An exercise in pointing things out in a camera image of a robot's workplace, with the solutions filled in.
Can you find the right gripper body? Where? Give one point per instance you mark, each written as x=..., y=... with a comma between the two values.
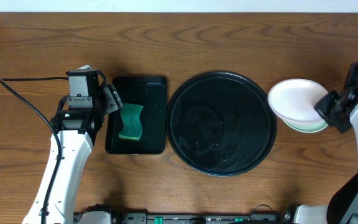
x=330, y=108

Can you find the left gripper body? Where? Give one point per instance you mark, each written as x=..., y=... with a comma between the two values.
x=111, y=99

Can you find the mint plate bottom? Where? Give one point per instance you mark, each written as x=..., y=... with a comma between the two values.
x=307, y=128

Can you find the green scrubbing sponge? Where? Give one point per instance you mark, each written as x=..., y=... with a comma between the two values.
x=132, y=127

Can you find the white plate top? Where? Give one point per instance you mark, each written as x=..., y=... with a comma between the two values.
x=294, y=100

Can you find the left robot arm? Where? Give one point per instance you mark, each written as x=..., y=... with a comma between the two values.
x=71, y=144

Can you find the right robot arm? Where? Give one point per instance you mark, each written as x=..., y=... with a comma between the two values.
x=343, y=206

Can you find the black rectangular water tray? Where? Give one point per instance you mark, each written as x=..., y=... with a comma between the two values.
x=151, y=93

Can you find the black round tray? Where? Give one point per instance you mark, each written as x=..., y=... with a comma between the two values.
x=220, y=123

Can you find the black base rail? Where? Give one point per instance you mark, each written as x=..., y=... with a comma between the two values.
x=105, y=214

